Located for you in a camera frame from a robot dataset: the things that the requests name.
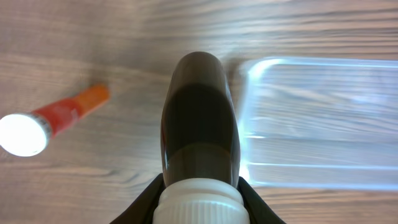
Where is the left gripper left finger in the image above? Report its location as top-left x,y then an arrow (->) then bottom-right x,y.
110,174 -> 165,224

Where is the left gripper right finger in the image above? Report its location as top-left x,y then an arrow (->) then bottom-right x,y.
238,177 -> 285,224

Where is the black bottle white cap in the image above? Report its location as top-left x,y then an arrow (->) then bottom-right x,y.
153,52 -> 250,224

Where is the orange tube white cap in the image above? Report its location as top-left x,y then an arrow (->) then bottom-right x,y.
1,84 -> 110,157

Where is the clear plastic container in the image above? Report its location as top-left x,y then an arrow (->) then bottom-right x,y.
238,57 -> 397,191

